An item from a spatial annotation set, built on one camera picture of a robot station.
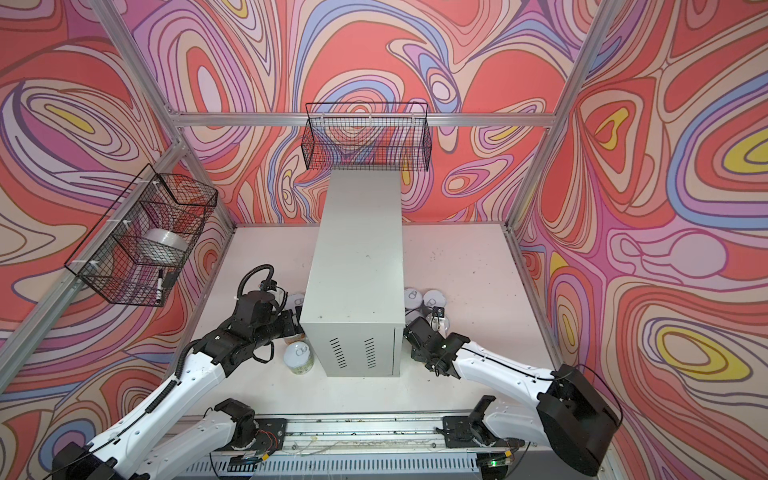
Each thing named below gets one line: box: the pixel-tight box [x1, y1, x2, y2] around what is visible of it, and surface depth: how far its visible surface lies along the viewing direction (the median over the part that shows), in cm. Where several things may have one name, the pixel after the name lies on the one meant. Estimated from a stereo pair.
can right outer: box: [423, 289, 446, 308], surface depth 95 cm
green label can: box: [283, 341, 315, 375], surface depth 84 cm
